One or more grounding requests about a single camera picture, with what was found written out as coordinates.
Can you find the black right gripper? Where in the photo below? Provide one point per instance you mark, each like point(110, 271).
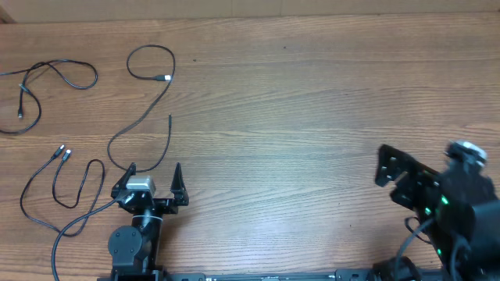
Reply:
point(416, 179)

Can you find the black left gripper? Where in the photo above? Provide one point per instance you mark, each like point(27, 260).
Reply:
point(168, 205)

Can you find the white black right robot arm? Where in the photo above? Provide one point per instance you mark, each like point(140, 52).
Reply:
point(457, 211)

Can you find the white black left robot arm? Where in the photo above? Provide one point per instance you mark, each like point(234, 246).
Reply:
point(134, 248)

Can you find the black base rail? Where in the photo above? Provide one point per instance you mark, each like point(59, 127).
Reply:
point(337, 275)

